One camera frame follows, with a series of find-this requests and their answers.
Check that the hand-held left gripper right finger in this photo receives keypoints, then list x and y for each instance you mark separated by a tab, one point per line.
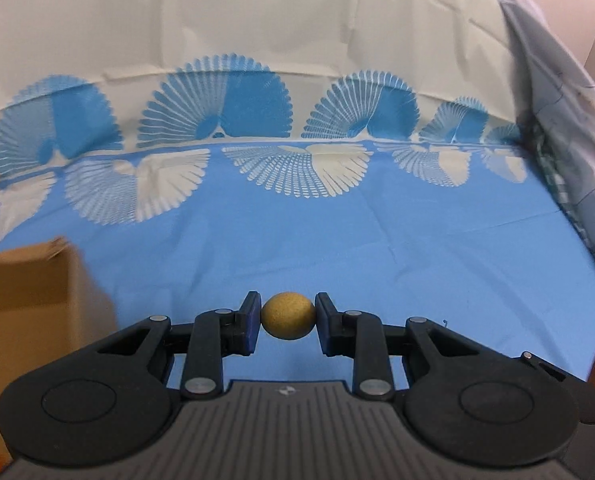
325	322

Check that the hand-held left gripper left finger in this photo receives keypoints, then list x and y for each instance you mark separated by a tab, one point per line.
250	322

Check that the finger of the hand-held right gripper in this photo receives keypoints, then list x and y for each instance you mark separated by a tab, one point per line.
552	375

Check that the beige longan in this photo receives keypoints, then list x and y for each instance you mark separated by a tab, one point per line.
287	316

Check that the cardboard box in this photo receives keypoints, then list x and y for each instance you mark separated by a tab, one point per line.
32	290

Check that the blue fan-print cloth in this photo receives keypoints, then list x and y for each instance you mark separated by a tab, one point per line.
327	240

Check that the pale grey printed blanket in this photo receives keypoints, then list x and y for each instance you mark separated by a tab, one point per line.
577	125

